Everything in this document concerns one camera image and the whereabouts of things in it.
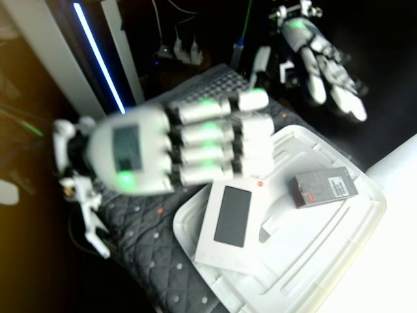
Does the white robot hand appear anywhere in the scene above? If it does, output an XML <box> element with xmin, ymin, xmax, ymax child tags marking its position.
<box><xmin>281</xmin><ymin>18</ymin><xmax>369</xmax><ymax>123</ymax></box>
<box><xmin>86</xmin><ymin>87</ymin><xmax>275</xmax><ymax>196</ymax></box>

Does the white box with dark panel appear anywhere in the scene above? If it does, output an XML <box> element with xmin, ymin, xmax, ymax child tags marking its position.
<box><xmin>194</xmin><ymin>177</ymin><xmax>273</xmax><ymax>275</ymax></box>

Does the small grey box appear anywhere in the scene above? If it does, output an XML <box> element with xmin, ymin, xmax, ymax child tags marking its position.
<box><xmin>287</xmin><ymin>166</ymin><xmax>360</xmax><ymax>210</ymax></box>

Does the white power strip with plugs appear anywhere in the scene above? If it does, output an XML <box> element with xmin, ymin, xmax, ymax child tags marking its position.
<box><xmin>155</xmin><ymin>27</ymin><xmax>205</xmax><ymax>66</ymax></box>

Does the white plastic tray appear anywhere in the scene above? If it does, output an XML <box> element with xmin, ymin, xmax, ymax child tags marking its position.
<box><xmin>172</xmin><ymin>125</ymin><xmax>388</xmax><ymax>313</ymax></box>

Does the grey quilt with bear print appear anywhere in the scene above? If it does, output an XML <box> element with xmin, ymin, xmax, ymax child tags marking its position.
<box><xmin>93</xmin><ymin>63</ymin><xmax>326</xmax><ymax>313</ymax></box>

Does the blue white light strip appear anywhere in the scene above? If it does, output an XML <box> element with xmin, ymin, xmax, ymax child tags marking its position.
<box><xmin>72</xmin><ymin>1</ymin><xmax>126</xmax><ymax>115</ymax></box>

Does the green cable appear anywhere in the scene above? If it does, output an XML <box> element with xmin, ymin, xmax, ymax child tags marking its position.
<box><xmin>240</xmin><ymin>0</ymin><xmax>254</xmax><ymax>44</ymax></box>

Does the thin white cable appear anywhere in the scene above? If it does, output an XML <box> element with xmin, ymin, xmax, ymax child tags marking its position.
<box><xmin>150</xmin><ymin>0</ymin><xmax>198</xmax><ymax>50</ymax></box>

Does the white upright post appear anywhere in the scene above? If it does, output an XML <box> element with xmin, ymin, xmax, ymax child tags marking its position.
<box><xmin>5</xmin><ymin>0</ymin><xmax>106</xmax><ymax>119</ymax></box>

